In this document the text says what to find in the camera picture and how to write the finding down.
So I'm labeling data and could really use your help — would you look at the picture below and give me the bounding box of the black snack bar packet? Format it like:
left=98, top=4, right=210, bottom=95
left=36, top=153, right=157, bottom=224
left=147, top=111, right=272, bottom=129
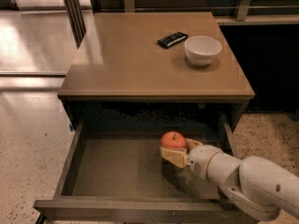
left=157, top=32, right=188, bottom=49

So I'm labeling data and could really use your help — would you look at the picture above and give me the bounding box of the open top drawer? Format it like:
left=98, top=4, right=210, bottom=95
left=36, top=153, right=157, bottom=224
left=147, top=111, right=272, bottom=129
left=34, top=122, right=257, bottom=224

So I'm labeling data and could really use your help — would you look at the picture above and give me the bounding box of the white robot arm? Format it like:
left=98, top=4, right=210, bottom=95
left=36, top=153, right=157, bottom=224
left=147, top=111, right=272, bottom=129
left=160, top=133, right=299, bottom=221

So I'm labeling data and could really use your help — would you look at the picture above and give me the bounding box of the brown drawer cabinet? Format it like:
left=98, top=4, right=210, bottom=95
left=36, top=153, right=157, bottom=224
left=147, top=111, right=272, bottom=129
left=58, top=12, right=254, bottom=127

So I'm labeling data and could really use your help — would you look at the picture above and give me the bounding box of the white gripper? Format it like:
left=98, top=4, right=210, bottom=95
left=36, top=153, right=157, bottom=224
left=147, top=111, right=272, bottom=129
left=160, top=138, right=222, bottom=181

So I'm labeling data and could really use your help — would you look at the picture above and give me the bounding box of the dark vertical pillar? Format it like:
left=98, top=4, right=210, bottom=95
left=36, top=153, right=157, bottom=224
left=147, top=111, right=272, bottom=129
left=64, top=0, right=86, bottom=47

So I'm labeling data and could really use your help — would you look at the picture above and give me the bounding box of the red apple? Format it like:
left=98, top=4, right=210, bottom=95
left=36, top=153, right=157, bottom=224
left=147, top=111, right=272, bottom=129
left=161, top=132, right=186, bottom=148

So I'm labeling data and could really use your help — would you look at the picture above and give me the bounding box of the metal railing with posts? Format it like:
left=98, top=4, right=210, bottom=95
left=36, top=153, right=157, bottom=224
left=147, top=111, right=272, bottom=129
left=87, top=0, right=299, bottom=21

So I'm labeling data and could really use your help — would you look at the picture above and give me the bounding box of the white ceramic bowl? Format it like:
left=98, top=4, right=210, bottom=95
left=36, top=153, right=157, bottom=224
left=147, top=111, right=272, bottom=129
left=184, top=35, right=222, bottom=66

